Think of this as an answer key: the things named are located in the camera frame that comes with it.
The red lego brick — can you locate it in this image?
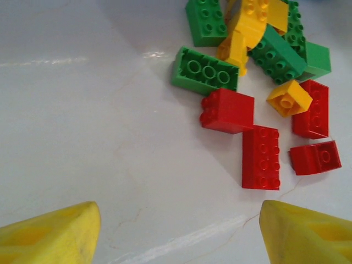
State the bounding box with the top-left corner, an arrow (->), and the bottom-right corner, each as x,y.
200,87 -> 256,135
291,79 -> 330,140
288,140 -> 343,177
241,124 -> 281,191

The yellow lego brick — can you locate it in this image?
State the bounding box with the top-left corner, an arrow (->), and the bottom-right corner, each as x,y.
216,29 -> 248,77
266,79 -> 314,118
228,0 -> 272,50
267,0 -> 290,31

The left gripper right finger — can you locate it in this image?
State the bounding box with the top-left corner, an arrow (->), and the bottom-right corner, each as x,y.
259,200 -> 352,264

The green printed lego brick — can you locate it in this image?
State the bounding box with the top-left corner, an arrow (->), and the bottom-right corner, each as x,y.
282,0 -> 307,57

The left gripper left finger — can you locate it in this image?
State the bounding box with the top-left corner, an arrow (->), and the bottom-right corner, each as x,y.
0,201 -> 102,264

